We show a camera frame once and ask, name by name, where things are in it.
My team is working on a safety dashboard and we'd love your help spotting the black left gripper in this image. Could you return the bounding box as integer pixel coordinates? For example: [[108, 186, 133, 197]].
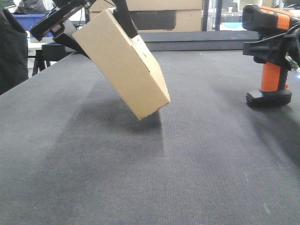
[[30, 0, 138, 58]]

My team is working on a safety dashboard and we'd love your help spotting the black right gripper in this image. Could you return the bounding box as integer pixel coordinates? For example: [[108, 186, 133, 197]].
[[243, 22, 300, 70]]

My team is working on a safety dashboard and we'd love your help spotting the orange black barcode scanner gun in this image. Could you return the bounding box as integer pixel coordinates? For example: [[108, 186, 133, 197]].
[[242, 4, 300, 107]]

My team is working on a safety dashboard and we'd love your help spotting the brown cardboard package box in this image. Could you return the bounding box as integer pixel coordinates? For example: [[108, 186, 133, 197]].
[[73, 8, 171, 120]]

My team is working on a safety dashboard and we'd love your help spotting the upper stacked cardboard box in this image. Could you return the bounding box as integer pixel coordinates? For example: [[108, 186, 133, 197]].
[[90, 0, 203, 12]]

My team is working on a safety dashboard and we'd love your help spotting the large cardboard box with print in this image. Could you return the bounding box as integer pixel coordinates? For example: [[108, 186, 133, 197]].
[[89, 9, 203, 32]]

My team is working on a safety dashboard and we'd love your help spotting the white barcode label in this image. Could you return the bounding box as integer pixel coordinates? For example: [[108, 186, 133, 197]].
[[131, 35, 150, 68]]

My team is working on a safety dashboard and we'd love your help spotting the blue plastic crate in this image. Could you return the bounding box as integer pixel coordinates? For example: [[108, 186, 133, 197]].
[[13, 14, 45, 31]]

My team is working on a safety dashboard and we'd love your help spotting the person in black jacket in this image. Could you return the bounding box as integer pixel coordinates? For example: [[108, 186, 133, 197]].
[[0, 9, 29, 94]]

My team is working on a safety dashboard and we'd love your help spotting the dark grey fabric table mat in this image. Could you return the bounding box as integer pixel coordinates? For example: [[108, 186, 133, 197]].
[[0, 51, 300, 225]]

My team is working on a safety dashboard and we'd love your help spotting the grey raised table edge rail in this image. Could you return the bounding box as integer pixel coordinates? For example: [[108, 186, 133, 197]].
[[140, 30, 258, 52]]

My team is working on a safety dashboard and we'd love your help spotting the dark metal shelf post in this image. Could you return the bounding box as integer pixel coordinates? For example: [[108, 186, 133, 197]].
[[201, 0, 223, 31]]

